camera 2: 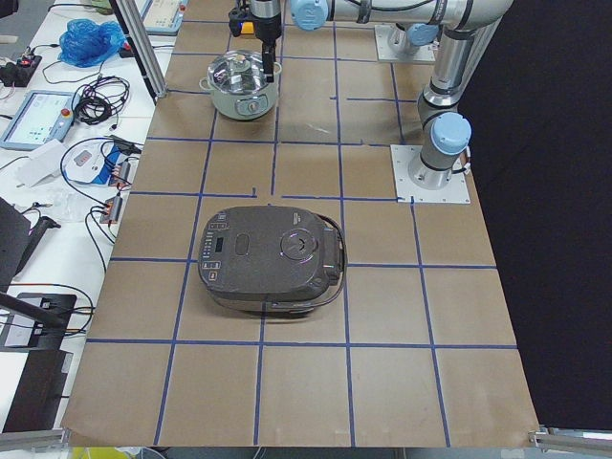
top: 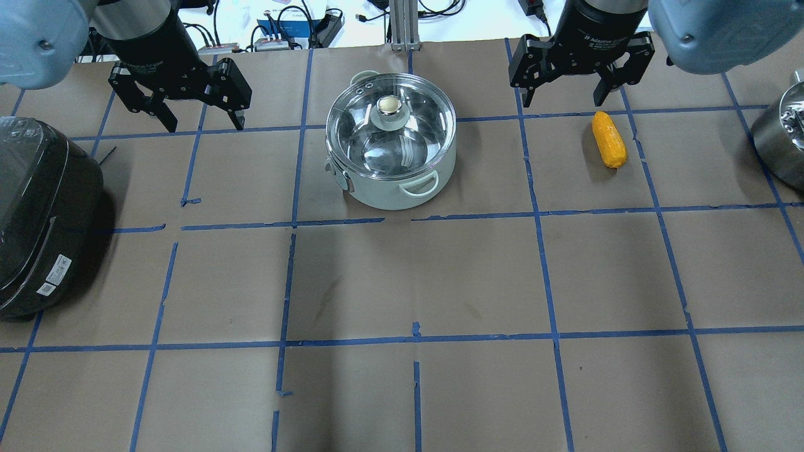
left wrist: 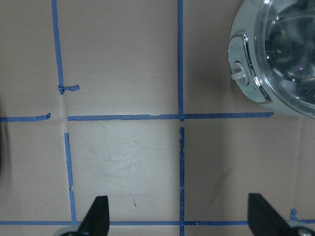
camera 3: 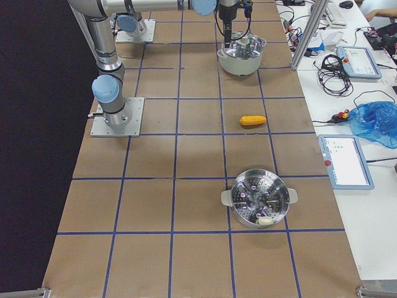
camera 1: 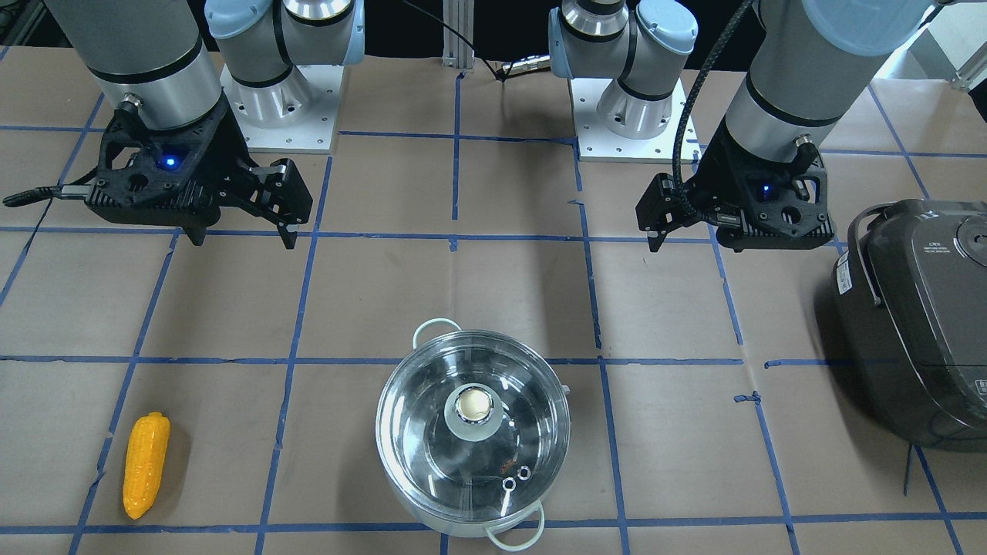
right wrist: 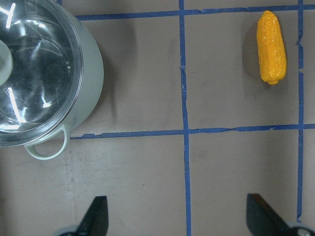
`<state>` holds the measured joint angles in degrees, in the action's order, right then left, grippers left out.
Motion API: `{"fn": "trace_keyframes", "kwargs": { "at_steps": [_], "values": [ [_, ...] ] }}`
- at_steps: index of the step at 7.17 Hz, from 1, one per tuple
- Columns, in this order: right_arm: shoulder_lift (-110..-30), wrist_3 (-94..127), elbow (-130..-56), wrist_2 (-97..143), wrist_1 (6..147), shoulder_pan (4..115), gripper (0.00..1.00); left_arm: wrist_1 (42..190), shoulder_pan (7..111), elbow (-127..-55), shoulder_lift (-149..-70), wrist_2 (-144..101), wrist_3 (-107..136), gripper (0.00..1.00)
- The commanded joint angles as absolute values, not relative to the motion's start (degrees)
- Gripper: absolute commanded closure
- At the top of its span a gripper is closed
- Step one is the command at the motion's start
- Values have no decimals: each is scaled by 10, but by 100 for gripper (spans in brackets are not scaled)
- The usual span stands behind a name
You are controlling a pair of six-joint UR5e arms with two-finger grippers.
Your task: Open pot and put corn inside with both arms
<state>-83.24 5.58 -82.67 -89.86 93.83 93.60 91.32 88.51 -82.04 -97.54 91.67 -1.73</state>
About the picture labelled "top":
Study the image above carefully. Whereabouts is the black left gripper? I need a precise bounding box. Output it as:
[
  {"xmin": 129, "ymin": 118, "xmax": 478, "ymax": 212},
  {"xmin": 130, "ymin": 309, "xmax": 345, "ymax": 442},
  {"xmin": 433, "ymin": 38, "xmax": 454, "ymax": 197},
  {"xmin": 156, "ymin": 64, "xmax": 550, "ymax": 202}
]
[{"xmin": 92, "ymin": 1, "xmax": 253, "ymax": 132}]

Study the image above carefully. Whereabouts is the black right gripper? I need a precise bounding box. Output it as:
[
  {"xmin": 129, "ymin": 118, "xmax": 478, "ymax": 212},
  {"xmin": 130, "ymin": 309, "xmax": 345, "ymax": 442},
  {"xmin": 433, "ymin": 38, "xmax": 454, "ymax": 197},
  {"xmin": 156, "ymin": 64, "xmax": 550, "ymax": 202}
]
[{"xmin": 510, "ymin": 1, "xmax": 655, "ymax": 108}]

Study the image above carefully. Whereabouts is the yellow corn cob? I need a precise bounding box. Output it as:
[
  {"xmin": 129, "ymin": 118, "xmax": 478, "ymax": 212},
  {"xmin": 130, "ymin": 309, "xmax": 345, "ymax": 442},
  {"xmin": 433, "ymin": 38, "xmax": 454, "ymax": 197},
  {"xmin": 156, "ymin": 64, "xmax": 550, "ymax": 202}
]
[{"xmin": 591, "ymin": 111, "xmax": 628, "ymax": 169}]

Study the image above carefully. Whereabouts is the glass pot lid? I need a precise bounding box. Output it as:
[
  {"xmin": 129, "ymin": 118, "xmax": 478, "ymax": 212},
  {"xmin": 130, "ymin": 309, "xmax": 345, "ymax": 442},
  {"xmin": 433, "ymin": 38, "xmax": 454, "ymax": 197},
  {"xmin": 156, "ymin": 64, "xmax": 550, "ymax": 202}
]
[{"xmin": 325, "ymin": 70, "xmax": 457, "ymax": 181}]

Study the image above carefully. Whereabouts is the blue right robot arm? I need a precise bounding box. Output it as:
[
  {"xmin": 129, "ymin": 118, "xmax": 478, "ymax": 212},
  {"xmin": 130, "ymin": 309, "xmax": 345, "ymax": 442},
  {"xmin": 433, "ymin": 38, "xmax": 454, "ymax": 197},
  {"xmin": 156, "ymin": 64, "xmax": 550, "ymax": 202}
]
[{"xmin": 508, "ymin": 1, "xmax": 803, "ymax": 107}]

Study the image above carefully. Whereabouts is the blue left robot arm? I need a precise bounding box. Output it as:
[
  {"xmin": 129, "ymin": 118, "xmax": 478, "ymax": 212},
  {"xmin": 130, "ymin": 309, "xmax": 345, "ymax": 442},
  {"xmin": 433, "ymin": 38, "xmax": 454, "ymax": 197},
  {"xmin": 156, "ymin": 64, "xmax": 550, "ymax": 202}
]
[{"xmin": 1, "ymin": 1, "xmax": 253, "ymax": 132}]

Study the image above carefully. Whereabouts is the light green cooking pot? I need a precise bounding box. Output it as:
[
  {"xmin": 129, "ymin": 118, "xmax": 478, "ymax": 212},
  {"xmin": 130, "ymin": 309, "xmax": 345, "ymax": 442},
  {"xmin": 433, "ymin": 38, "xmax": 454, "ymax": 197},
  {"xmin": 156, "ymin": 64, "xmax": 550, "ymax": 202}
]
[{"xmin": 325, "ymin": 70, "xmax": 457, "ymax": 211}]

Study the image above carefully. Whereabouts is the black rice cooker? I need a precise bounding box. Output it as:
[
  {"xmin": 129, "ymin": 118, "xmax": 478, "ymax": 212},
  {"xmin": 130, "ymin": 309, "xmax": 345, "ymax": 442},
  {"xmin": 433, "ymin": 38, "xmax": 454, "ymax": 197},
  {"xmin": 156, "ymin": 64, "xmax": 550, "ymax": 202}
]
[{"xmin": 1, "ymin": 116, "xmax": 104, "ymax": 321}]

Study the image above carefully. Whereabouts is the aluminium frame post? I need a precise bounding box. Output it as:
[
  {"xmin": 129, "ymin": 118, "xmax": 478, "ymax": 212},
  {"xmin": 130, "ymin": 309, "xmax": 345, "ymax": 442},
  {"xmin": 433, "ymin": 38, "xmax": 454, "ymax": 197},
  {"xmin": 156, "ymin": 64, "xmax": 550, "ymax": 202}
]
[{"xmin": 389, "ymin": 0, "xmax": 421, "ymax": 51}]

